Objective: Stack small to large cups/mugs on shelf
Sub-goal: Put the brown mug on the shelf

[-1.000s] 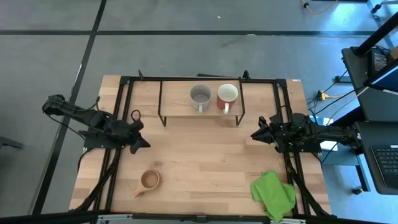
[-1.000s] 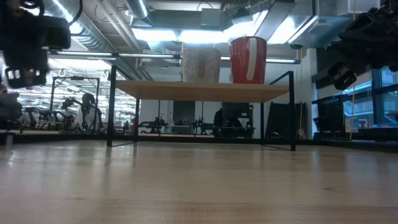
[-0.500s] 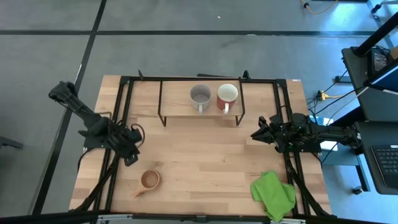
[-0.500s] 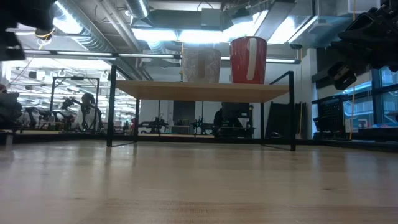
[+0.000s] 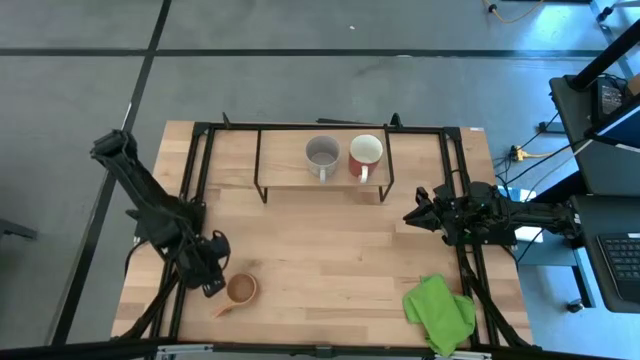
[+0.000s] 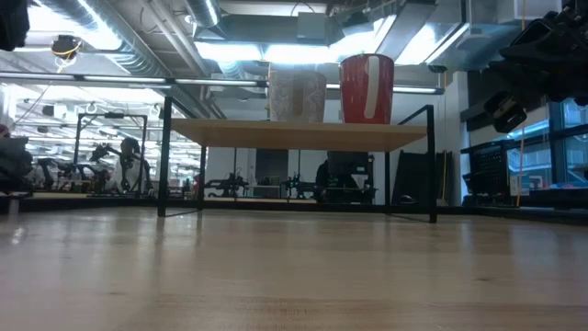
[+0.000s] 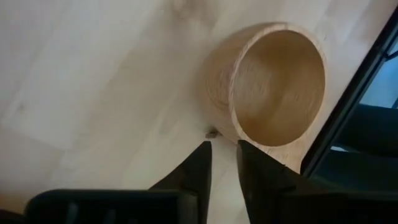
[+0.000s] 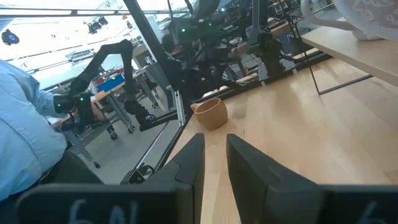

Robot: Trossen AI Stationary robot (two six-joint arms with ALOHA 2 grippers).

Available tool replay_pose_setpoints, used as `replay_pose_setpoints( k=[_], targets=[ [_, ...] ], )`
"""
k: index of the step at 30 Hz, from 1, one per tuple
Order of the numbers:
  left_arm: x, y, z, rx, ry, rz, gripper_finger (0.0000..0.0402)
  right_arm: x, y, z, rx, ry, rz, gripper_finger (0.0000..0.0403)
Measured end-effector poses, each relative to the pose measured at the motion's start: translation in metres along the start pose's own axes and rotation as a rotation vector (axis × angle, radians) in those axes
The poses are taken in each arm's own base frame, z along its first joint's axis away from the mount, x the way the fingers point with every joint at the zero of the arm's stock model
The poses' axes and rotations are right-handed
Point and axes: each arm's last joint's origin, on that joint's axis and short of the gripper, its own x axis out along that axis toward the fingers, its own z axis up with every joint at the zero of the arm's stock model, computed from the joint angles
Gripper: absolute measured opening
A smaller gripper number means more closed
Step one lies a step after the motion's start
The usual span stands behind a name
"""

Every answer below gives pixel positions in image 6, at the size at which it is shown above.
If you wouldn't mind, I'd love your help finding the round ceiling cable reel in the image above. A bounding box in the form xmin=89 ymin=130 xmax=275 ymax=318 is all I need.
xmin=51 ymin=34 xmax=84 ymax=62

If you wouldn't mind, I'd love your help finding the wooden shelf black frame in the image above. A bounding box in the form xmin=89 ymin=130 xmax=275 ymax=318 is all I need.
xmin=156 ymin=96 xmax=439 ymax=224

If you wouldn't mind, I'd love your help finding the black leaning panel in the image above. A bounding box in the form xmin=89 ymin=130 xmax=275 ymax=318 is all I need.
xmin=392 ymin=150 xmax=454 ymax=207

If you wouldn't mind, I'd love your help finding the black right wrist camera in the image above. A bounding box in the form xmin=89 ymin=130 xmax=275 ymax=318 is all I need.
xmin=482 ymin=90 xmax=529 ymax=135

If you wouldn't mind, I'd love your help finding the black perforated cart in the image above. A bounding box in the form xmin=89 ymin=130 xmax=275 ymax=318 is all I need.
xmin=460 ymin=136 xmax=552 ymax=208

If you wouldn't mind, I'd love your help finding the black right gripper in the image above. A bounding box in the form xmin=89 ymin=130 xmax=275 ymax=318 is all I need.
xmin=486 ymin=0 xmax=588 ymax=108

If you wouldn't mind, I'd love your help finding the red mug white handle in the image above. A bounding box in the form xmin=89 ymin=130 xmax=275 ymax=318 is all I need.
xmin=339 ymin=53 xmax=396 ymax=125

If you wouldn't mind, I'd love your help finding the white floral pattern mug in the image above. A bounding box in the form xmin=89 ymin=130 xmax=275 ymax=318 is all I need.
xmin=267 ymin=69 xmax=328 ymax=123

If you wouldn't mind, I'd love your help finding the person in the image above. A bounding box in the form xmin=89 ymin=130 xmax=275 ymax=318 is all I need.
xmin=313 ymin=158 xmax=344 ymax=203
xmin=108 ymin=136 xmax=153 ymax=195

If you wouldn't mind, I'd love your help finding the silver spiral air duct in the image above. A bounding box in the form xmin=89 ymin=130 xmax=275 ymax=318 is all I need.
xmin=36 ymin=0 xmax=227 ymax=120

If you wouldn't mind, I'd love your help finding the dark grey chair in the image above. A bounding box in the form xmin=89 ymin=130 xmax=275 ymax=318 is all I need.
xmin=0 ymin=135 xmax=34 ymax=194

